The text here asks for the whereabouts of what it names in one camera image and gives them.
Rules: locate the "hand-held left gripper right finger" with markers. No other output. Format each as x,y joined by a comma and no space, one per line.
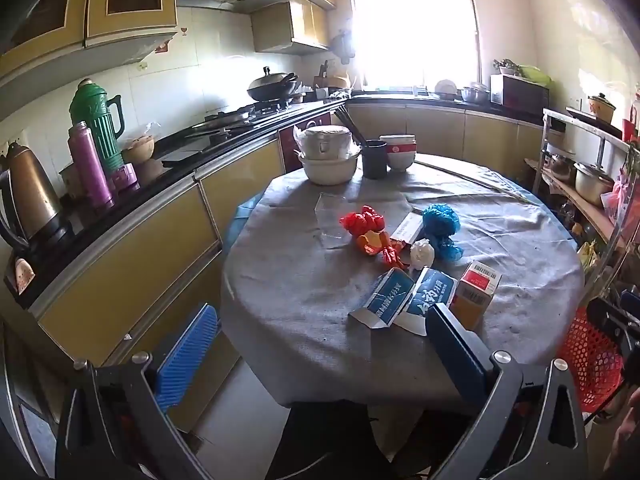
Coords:
457,355

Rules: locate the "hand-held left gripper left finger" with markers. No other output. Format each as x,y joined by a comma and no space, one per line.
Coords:
187,355

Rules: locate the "red plastic basket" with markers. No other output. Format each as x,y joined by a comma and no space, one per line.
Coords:
590,360

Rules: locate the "white tissue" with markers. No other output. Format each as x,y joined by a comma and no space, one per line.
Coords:
421,254

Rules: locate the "orange snack wrapper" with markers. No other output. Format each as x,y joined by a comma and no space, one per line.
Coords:
392,257

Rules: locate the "blue plastic bag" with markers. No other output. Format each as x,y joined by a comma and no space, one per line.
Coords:
440,222

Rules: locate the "white medicine box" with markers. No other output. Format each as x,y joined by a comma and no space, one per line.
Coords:
407,228

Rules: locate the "orange peel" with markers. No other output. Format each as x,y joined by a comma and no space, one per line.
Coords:
372,242

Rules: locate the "clear plastic container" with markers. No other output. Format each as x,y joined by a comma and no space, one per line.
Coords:
330,215

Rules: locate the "person's right hand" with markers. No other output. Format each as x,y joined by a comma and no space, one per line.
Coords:
629,425

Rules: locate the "orange red cardboard box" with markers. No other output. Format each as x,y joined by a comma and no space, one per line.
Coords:
472,300

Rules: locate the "blue white flattened carton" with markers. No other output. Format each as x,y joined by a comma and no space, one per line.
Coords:
385,300
425,300

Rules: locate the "metal shelf rack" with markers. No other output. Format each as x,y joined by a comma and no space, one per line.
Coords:
585,210

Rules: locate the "pink plastic bag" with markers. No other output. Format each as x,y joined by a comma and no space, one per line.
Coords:
617,197

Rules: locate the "grey tablecloth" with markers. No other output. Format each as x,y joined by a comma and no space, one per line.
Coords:
300,285

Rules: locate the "large metal pot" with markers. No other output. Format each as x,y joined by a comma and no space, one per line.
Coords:
592,182

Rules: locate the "red plastic bag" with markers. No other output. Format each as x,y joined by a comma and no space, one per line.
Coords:
362,221

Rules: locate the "small dark metal pot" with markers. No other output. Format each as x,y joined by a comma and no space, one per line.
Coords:
560,167

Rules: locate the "thin metal rod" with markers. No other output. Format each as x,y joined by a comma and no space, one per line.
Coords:
475,180

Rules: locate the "pink cup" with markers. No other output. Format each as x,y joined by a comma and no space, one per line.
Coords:
125,177

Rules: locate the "black flat cooktop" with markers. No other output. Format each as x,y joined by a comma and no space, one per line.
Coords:
187,154

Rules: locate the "stacked white red-band bowls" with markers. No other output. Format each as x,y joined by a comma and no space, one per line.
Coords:
400,155

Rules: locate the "brown bowl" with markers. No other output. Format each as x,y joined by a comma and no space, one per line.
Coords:
137,151

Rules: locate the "purple thermos flask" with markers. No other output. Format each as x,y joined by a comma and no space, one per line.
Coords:
90,165

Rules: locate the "enamel pot with lid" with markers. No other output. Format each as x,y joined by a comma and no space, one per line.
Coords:
601,106

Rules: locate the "metal electric kettle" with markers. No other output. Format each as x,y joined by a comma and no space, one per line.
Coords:
27,200

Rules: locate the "gas stove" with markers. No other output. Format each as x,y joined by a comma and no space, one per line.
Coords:
245,117

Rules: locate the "microwave oven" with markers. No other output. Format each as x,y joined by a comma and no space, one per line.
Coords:
520,92

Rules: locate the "green thermos jug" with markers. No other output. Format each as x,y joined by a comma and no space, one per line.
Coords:
97,120

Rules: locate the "bundle of black chopsticks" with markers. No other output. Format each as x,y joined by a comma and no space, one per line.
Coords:
348,125

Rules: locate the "steel pot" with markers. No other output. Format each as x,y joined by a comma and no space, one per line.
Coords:
475,95

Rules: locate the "green plastic dish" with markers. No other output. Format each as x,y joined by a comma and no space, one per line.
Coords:
535,75

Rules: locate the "white plate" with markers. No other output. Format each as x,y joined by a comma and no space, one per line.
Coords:
445,87

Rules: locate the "black wok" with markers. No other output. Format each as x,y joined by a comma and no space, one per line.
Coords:
272,88

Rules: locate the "small potted plant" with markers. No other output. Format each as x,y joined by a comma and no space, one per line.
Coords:
506,66

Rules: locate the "knife block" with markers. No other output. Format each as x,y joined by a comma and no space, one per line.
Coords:
321,80

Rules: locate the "window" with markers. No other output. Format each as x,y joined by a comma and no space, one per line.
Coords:
415,25

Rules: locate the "yellow wall cabinet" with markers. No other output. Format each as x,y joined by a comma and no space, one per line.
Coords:
285,27
75,10

